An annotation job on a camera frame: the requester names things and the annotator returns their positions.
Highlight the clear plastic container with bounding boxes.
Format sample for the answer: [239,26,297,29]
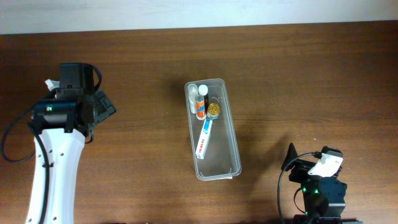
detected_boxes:
[185,78,241,181]

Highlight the gold lid jar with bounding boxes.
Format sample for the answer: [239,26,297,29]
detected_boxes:
[207,103,221,119]

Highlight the white Panadol box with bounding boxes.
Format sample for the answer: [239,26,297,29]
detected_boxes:
[195,119,213,159]

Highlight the orange tablet tube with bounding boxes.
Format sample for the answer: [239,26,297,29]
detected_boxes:
[195,95,206,120]

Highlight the black bottle white cap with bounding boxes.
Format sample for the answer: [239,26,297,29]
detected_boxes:
[198,85,209,110]

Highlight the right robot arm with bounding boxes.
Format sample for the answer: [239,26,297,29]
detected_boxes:
[277,143,361,224]

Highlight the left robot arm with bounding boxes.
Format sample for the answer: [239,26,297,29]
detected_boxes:
[26,90,116,223]

